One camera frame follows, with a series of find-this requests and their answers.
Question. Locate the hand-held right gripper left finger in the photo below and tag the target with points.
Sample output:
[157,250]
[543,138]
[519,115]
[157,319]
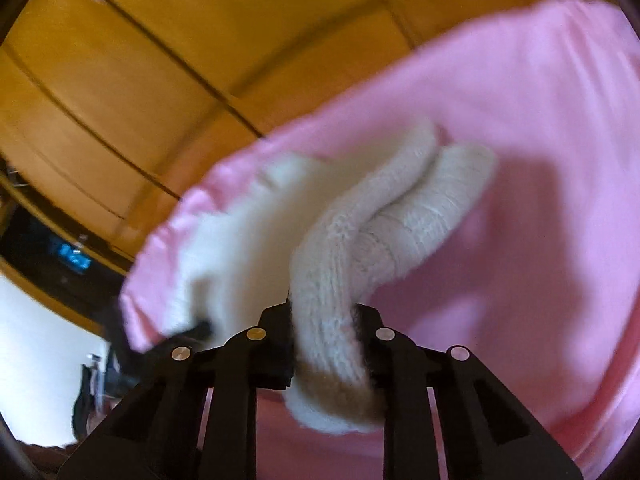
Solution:
[275,340]

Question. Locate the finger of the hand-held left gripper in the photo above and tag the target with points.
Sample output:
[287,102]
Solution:
[192,332]

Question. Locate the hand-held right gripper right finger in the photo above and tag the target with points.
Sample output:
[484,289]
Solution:
[372,332]

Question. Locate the white knit garment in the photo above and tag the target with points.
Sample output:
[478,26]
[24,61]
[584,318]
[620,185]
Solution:
[345,240]

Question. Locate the black device with blue display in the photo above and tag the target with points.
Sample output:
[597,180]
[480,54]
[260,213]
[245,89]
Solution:
[70,260]

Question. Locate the pink bed sheet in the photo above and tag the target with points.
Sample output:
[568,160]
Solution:
[540,220]

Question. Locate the dark cloth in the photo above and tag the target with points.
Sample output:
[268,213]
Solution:
[87,400]

